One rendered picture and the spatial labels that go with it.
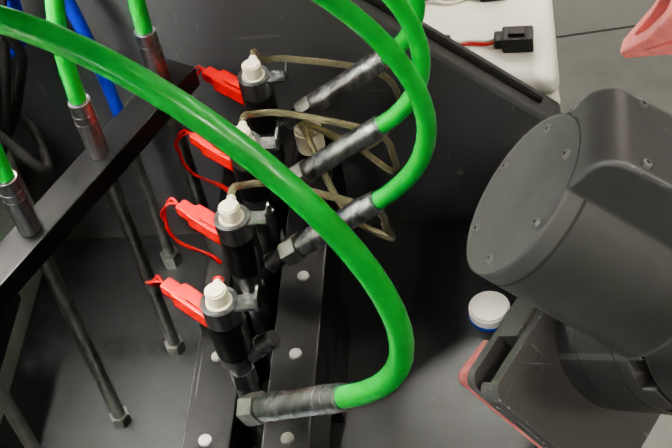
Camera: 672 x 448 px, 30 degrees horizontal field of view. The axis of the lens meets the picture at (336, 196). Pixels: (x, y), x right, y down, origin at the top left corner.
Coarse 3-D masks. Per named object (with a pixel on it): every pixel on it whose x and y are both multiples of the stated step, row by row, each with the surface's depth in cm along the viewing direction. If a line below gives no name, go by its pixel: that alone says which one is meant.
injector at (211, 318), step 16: (208, 320) 89; (224, 320) 89; (240, 320) 90; (224, 336) 90; (240, 336) 91; (256, 336) 93; (272, 336) 92; (224, 352) 91; (240, 352) 92; (256, 352) 92; (240, 368) 93; (240, 384) 95; (256, 384) 96; (256, 432) 100
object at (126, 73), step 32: (0, 32) 62; (32, 32) 61; (64, 32) 61; (96, 64) 61; (128, 64) 61; (160, 96) 60; (192, 96) 61; (192, 128) 61; (224, 128) 61; (256, 160) 61; (288, 192) 61; (320, 224) 62; (352, 256) 63; (384, 288) 64; (384, 320) 66; (352, 384) 74; (384, 384) 71
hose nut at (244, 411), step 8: (256, 392) 82; (264, 392) 81; (240, 400) 81; (248, 400) 81; (240, 408) 81; (248, 408) 81; (240, 416) 81; (248, 416) 81; (248, 424) 81; (256, 424) 81
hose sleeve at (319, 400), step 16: (336, 384) 75; (256, 400) 80; (272, 400) 79; (288, 400) 78; (304, 400) 76; (320, 400) 75; (256, 416) 80; (272, 416) 79; (288, 416) 78; (304, 416) 78
